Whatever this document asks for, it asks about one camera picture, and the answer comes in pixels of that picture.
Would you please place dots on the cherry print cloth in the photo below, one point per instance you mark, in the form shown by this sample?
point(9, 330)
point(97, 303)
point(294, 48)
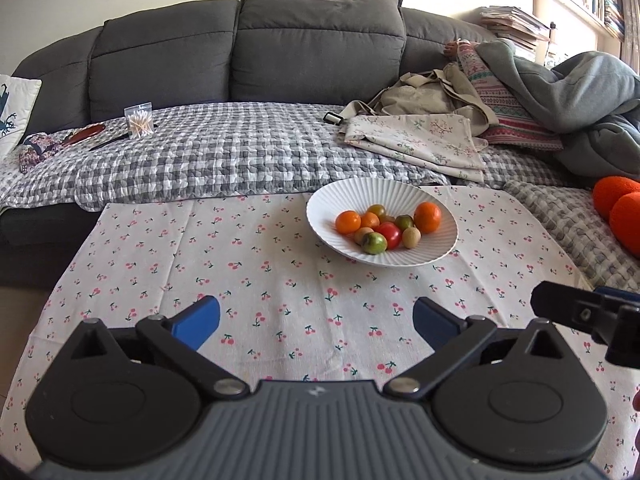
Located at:
point(225, 250)

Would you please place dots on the small green round fruit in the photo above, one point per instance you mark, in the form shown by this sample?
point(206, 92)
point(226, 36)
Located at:
point(404, 221)

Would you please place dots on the orange plush toy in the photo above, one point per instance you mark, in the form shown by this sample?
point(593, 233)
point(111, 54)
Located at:
point(622, 210)

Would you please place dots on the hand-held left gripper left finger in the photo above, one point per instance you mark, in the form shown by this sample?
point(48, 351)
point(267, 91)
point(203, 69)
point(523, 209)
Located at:
point(197, 320)

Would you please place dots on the black buckle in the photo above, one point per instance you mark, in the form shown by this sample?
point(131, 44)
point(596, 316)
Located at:
point(333, 118)

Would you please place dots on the yellow-green tomato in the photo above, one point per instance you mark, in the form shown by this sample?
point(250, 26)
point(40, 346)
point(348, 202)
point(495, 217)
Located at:
point(376, 209)

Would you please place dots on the floral cloth pouch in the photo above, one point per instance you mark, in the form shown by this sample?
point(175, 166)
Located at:
point(40, 149)

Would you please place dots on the orange tomato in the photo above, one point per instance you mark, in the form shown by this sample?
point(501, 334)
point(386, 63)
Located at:
point(370, 220)

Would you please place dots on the stack of papers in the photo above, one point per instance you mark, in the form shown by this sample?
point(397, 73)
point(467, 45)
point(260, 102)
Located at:
point(515, 27)

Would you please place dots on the light grey blanket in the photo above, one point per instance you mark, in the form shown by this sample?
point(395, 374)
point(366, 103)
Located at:
point(565, 90)

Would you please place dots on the red oval case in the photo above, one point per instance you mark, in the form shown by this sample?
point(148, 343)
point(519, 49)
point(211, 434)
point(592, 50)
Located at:
point(82, 133)

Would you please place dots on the white bookshelf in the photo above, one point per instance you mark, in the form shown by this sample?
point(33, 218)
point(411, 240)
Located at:
point(570, 20)

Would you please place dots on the clear bag of cotton swabs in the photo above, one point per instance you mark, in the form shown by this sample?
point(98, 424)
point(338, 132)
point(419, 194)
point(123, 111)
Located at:
point(139, 121)

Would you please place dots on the grey checkered quilt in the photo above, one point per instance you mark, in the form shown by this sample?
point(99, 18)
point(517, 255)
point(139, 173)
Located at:
point(225, 150)

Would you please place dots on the dark grey sofa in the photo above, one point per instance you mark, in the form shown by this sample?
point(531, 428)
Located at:
point(300, 45)

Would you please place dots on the dark grey blanket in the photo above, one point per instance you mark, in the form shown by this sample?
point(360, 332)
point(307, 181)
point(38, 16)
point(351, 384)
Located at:
point(600, 155)

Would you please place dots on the folded floral cloth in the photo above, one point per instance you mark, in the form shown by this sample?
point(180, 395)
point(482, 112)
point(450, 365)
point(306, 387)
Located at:
point(415, 140)

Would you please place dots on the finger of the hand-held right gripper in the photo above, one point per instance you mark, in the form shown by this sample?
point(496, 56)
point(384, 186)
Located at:
point(617, 294)
point(565, 302)

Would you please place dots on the white ribbed plate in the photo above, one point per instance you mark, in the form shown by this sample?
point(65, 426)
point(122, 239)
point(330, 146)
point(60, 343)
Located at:
point(325, 210)

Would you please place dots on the thin black stick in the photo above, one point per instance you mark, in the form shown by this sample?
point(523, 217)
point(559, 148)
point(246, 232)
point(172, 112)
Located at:
point(107, 141)

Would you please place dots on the beige canvas bag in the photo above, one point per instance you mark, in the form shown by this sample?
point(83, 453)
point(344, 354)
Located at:
point(420, 95)

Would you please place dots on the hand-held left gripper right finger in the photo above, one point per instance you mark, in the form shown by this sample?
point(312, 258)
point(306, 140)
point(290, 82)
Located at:
point(435, 322)

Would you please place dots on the large orange mandarin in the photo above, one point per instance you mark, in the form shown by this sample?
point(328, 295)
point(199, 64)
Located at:
point(428, 217)

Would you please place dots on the green and red tomato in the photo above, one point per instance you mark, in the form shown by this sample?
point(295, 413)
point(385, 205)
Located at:
point(375, 244)

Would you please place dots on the patterned striped pillow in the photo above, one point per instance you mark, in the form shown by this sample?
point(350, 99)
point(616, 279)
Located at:
point(500, 110)

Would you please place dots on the white pillow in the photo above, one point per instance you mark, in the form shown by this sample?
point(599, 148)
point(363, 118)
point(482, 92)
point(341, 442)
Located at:
point(17, 110)

